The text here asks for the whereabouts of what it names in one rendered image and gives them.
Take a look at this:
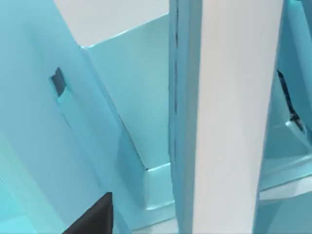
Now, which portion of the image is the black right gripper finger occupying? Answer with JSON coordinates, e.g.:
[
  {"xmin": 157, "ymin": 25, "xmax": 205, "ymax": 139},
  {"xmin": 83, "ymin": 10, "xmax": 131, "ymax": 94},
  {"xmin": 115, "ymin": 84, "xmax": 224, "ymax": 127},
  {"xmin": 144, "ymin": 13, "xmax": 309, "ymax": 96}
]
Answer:
[{"xmin": 63, "ymin": 192, "xmax": 114, "ymax": 234}]

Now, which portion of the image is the light blue rack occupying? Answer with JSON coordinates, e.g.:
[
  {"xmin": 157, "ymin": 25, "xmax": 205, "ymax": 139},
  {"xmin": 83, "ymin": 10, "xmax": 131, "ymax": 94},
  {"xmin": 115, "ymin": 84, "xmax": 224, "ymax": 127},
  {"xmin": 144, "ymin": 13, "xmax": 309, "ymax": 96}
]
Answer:
[{"xmin": 0, "ymin": 0, "xmax": 312, "ymax": 234}]

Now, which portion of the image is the white book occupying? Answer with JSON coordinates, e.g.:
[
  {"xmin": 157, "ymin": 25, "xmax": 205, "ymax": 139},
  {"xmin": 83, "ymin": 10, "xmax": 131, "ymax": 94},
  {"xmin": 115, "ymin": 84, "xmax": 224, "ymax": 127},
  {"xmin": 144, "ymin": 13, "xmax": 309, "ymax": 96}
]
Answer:
[{"xmin": 173, "ymin": 0, "xmax": 285, "ymax": 234}]

